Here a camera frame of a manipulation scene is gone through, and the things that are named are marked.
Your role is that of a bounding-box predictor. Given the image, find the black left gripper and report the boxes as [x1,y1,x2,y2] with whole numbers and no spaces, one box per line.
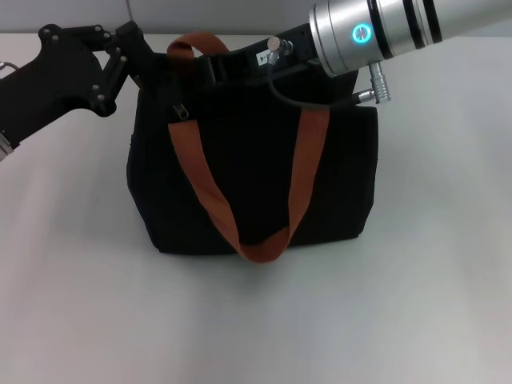
[0,21,156,146]

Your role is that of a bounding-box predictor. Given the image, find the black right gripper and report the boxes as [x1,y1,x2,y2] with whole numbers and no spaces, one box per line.
[195,22,322,88]

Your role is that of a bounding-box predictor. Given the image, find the black bag with brown handles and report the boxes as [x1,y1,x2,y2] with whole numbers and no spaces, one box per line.
[124,32,380,264]

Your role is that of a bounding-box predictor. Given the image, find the right arm cable with connector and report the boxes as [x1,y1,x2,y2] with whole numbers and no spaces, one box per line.
[265,34,395,110]

